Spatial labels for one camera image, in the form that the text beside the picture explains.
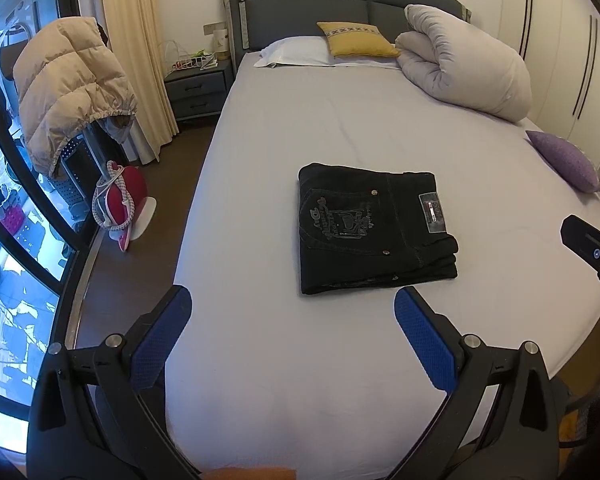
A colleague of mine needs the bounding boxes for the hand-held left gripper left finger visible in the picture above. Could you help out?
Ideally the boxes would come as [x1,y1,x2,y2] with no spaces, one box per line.
[27,286,201,480]

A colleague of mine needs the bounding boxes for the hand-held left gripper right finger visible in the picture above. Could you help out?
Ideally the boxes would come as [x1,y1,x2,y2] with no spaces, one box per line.
[385,286,566,480]

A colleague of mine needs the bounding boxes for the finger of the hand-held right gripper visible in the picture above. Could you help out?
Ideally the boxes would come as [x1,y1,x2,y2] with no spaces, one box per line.
[560,215,600,273]

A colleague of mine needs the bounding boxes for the black denim pants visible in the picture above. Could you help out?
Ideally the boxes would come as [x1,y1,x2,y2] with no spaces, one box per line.
[298,162,459,296]

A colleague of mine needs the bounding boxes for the purple pillow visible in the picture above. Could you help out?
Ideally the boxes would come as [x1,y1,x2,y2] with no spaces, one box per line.
[525,130,600,194]

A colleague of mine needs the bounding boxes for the white iron stand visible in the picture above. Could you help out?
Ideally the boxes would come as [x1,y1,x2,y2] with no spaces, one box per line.
[107,197,159,244]

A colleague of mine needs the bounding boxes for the large window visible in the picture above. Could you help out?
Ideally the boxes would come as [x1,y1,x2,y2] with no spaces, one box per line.
[0,0,101,461]

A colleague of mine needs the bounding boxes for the red steam iron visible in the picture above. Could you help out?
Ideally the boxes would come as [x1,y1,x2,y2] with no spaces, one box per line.
[92,160,148,253]

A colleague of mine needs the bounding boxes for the black perforated rack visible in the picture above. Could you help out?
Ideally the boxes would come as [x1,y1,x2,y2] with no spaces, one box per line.
[50,127,103,233]

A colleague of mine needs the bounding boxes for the bed with white sheet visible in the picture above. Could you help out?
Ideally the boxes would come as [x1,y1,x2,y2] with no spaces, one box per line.
[164,50,600,476]

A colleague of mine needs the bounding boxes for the white wardrobe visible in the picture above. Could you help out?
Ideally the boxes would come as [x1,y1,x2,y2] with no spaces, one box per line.
[497,0,600,181]

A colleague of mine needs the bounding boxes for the rolled white duvet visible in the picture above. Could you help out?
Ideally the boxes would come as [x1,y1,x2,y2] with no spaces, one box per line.
[395,4,533,123]

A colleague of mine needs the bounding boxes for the grey nightstand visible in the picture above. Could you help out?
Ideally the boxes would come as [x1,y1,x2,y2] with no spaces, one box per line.
[163,57,233,122]

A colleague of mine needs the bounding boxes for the white pillow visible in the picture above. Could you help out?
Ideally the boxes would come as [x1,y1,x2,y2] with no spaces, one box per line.
[253,36,337,68]
[330,55,403,70]

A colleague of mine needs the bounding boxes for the beige down jacket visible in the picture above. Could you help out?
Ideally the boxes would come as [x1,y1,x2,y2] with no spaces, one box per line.
[12,16,138,178]

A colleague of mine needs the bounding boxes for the yellow pillow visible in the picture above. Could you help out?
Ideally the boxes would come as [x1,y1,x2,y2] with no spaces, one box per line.
[316,21,402,59]

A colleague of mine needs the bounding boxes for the white canister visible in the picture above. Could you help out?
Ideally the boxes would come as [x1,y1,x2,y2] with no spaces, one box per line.
[212,28,231,59]

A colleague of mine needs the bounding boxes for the cream curtain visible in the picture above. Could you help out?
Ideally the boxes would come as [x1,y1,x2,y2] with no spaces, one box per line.
[99,0,180,163]

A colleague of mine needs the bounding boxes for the grey padded headboard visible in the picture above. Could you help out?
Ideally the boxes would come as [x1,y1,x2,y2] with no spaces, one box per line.
[222,0,473,73]

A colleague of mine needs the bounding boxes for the white wire basket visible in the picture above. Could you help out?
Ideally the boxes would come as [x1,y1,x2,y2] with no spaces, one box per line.
[165,40,219,72]

